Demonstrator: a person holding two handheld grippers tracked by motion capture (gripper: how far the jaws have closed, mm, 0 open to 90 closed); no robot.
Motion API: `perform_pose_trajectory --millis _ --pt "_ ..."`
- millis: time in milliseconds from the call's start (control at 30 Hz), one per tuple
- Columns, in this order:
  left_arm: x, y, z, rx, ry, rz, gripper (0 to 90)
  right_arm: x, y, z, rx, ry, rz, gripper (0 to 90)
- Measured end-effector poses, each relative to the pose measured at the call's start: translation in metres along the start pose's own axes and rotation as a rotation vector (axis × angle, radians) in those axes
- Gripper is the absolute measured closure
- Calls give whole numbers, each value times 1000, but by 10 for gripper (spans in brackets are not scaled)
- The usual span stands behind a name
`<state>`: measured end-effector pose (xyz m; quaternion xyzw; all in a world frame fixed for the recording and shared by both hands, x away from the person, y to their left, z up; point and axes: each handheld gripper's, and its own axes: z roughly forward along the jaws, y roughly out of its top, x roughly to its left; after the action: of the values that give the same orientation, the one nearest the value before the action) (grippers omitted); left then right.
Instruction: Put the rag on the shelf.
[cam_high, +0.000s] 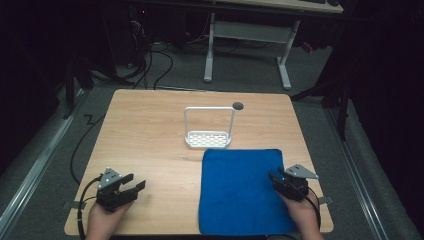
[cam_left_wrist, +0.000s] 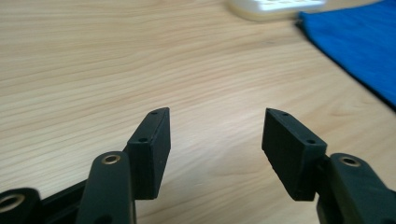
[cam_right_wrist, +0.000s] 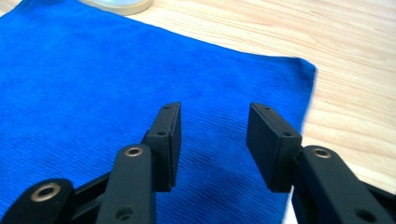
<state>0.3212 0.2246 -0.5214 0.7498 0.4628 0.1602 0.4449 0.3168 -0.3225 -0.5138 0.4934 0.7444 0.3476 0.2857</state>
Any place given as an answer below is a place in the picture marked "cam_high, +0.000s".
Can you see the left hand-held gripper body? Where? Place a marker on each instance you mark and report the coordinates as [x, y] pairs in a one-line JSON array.
[[110, 195]]

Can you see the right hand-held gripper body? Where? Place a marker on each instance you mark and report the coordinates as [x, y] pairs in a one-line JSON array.
[[296, 186]]

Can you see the blue cloth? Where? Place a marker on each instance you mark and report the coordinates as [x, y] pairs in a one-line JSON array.
[[240, 193]]

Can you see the person's left hand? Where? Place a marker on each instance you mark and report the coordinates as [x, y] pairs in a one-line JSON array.
[[103, 221]]

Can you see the person's right hand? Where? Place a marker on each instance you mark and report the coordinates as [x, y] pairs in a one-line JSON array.
[[305, 216]]

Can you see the grey tape strip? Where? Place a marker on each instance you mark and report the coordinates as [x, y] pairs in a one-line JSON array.
[[75, 205], [326, 200]]

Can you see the white rack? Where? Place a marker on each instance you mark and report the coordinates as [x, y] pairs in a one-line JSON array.
[[208, 139]]

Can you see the black table grommet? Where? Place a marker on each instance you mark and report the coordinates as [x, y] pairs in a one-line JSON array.
[[238, 106]]

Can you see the black stand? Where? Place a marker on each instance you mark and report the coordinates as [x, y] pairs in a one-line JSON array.
[[70, 86], [341, 110]]

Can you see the small red object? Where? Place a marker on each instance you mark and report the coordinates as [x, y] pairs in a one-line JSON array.
[[307, 47]]

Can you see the white-legged desk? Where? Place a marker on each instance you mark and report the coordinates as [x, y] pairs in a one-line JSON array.
[[248, 31]]

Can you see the metal floor rail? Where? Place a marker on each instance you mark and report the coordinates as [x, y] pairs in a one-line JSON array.
[[360, 186], [33, 170]]

